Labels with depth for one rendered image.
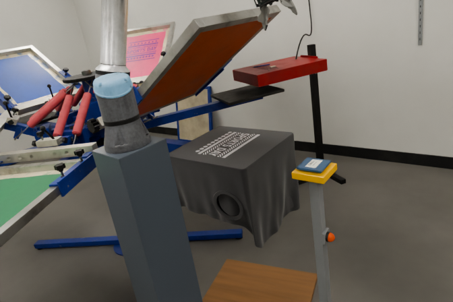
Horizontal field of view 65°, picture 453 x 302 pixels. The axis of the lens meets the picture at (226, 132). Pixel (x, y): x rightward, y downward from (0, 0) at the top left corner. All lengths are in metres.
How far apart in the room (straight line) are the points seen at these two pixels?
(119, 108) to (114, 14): 0.32
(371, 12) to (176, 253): 2.66
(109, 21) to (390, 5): 2.54
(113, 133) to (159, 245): 0.41
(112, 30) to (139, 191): 0.53
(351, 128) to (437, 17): 1.20
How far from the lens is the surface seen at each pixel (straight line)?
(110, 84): 1.12
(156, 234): 1.26
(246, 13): 1.54
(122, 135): 1.15
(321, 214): 1.47
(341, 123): 3.69
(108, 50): 1.27
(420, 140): 3.55
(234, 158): 1.57
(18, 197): 1.79
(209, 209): 1.74
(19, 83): 3.33
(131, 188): 1.15
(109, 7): 1.27
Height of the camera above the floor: 1.56
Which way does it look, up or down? 19 degrees down
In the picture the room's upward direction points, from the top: 9 degrees counter-clockwise
